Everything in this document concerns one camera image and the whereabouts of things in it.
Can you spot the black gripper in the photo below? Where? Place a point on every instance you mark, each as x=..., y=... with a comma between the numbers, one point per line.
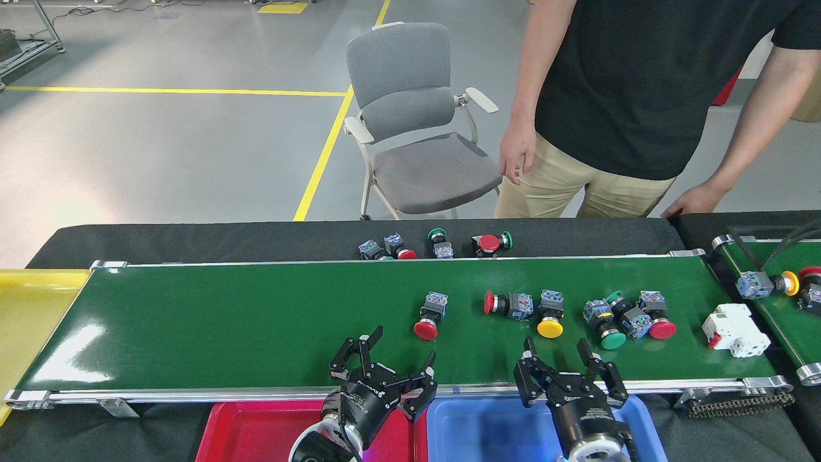
x=365, y=404
x=580, y=410

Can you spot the yellow push button switch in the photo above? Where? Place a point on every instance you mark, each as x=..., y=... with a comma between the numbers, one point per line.
x=753, y=284
x=550, y=327

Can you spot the green push button switch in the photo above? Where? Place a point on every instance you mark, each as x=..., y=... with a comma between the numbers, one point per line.
x=442, y=249
x=596, y=312
x=507, y=240
x=636, y=323
x=369, y=249

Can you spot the white circuit breaker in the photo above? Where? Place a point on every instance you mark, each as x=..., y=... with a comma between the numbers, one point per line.
x=734, y=330

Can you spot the person's left forearm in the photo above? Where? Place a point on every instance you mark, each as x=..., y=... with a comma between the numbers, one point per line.
x=739, y=141

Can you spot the person's right forearm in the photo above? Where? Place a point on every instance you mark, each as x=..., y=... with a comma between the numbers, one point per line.
x=531, y=83

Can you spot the blue plastic tray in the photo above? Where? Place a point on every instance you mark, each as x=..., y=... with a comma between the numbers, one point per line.
x=481, y=430

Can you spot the long green conveyor belt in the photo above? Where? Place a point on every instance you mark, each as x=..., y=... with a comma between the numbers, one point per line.
x=256, y=321

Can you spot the red plastic tray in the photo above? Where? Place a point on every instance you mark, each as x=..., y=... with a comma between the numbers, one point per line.
x=256, y=436

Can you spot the green feeder conveyor belt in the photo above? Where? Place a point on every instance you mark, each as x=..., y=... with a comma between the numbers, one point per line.
x=795, y=327

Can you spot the yellow plastic tray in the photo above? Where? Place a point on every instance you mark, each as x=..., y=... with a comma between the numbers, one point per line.
x=25, y=321

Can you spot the person's left hand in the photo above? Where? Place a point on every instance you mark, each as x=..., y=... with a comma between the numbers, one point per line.
x=696, y=202

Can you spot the person's right hand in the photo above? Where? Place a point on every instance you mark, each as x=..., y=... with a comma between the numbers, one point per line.
x=518, y=151

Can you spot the large black cloth table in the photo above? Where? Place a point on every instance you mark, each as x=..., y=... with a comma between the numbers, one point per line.
x=192, y=240

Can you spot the person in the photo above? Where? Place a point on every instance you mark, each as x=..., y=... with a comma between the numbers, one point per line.
x=641, y=96

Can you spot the grey office chair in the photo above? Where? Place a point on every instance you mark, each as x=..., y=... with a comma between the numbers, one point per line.
x=401, y=64

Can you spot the golden plant pot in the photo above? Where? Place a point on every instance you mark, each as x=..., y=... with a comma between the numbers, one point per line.
x=809, y=102

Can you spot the grey metal rack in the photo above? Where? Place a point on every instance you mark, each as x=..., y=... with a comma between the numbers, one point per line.
x=32, y=54

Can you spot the dark grey box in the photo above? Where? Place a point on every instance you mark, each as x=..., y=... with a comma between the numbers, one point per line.
x=9, y=45

